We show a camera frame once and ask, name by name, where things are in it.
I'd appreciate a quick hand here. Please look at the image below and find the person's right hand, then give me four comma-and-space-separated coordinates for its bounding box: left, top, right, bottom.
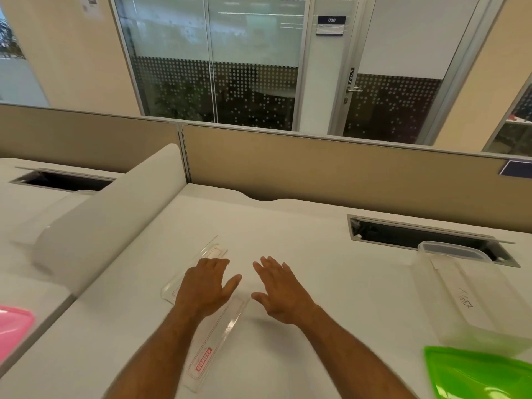
250, 256, 320, 327

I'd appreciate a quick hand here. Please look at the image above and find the green plastic lid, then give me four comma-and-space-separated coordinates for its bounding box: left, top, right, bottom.
423, 346, 532, 399

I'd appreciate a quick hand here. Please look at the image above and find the dark blue partition label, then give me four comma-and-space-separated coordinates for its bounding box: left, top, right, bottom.
499, 159, 532, 179

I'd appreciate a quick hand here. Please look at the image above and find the person's right forearm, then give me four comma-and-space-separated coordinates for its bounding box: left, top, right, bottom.
297, 305, 417, 399

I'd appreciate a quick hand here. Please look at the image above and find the short beige partition panel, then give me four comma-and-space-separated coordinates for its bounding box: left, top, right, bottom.
0, 102, 184, 175

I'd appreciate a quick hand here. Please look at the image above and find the person's left hand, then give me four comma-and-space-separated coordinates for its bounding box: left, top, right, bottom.
175, 257, 243, 319

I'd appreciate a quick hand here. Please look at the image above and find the desk cable slot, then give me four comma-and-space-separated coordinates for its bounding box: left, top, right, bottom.
347, 214, 521, 269
9, 165, 117, 193

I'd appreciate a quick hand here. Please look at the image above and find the frosted glass door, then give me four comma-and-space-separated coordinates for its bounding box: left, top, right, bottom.
328, 0, 508, 146

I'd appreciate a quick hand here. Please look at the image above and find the clear plastic storage container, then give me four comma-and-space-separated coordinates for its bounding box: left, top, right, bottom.
411, 240, 532, 359

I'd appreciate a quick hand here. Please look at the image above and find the green plant behind glass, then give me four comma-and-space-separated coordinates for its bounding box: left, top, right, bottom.
155, 80, 209, 122

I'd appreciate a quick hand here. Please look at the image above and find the white rounded desk divider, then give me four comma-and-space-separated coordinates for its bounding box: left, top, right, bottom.
32, 143, 188, 296

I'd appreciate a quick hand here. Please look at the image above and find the person's left forearm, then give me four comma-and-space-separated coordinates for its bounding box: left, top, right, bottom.
103, 305, 209, 399

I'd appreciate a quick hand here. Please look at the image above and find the large window pane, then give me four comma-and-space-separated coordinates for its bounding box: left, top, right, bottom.
0, 7, 51, 109

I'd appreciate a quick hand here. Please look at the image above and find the grey partition post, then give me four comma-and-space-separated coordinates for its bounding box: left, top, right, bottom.
178, 124, 193, 184

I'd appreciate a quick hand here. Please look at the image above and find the clear plastic ruler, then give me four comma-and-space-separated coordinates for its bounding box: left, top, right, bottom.
161, 235, 229, 306

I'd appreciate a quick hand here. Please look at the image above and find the blue and white door sign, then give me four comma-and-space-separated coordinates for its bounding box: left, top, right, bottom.
315, 15, 347, 37

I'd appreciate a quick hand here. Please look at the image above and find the narrow glass window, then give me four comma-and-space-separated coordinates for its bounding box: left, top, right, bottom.
483, 74, 532, 157

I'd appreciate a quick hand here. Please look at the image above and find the long beige partition panel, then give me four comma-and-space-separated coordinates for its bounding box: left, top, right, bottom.
181, 124, 532, 234

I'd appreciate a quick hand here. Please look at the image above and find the frosted dotted glass wall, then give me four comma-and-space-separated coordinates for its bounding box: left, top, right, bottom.
109, 0, 313, 132

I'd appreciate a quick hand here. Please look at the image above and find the pink plastic lid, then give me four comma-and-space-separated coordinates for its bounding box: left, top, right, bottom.
0, 305, 36, 364

